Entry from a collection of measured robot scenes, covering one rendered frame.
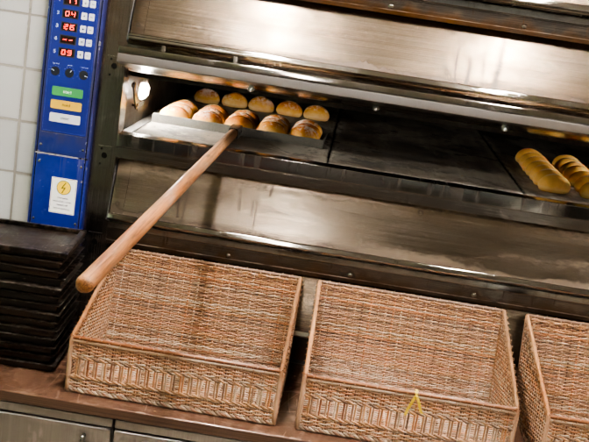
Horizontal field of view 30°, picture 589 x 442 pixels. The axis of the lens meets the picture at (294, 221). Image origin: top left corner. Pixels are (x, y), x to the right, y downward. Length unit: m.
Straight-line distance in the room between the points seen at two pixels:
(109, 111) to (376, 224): 0.83
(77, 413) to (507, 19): 1.56
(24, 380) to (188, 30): 1.06
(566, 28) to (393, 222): 0.72
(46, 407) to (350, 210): 1.02
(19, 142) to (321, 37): 0.93
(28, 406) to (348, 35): 1.32
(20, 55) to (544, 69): 1.48
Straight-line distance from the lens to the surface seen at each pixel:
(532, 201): 3.20
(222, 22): 3.15
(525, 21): 3.15
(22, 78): 3.28
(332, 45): 3.12
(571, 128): 3.04
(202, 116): 3.51
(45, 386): 2.93
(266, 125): 3.49
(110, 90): 3.22
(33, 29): 3.26
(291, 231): 3.19
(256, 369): 2.80
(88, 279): 1.75
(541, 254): 3.25
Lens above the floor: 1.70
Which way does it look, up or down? 13 degrees down
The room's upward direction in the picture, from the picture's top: 9 degrees clockwise
